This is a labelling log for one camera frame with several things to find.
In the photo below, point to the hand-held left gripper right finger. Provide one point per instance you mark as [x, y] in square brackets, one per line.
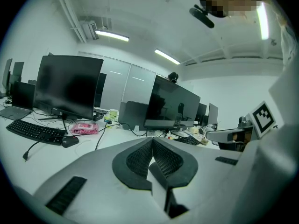
[205, 162]

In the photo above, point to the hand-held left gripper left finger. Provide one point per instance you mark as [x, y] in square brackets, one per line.
[93, 167]

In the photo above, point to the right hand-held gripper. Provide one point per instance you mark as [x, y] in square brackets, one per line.
[264, 118]

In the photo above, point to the black computer mouse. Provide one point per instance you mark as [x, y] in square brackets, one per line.
[70, 142]

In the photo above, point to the black computer monitor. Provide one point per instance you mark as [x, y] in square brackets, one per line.
[17, 71]
[101, 90]
[172, 104]
[7, 73]
[213, 113]
[67, 85]
[201, 114]

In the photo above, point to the black keyboard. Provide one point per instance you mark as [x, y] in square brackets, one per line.
[35, 130]
[188, 140]

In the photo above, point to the pink wipes packet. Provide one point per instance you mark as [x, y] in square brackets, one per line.
[84, 128]

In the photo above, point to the yellow green mug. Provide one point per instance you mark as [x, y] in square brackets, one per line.
[112, 114]

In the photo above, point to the dark grey laptop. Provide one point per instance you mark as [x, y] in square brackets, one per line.
[132, 115]

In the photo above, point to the white printed t-shirt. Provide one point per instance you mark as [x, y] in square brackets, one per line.
[287, 97]

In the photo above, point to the ceiling tube light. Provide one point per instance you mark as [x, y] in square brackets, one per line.
[112, 35]
[167, 56]
[262, 20]

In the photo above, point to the frosted glass partition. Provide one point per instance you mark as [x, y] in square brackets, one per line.
[135, 83]

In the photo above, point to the silver laptop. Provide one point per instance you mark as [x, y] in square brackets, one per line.
[22, 94]

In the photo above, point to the small ceiling sensor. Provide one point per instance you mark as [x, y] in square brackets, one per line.
[273, 42]

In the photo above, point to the person's head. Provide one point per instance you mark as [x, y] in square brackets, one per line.
[229, 1]

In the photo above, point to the white ceiling air unit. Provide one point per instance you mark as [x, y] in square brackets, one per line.
[90, 30]

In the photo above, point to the black head-worn camera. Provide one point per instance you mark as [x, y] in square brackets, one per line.
[202, 16]

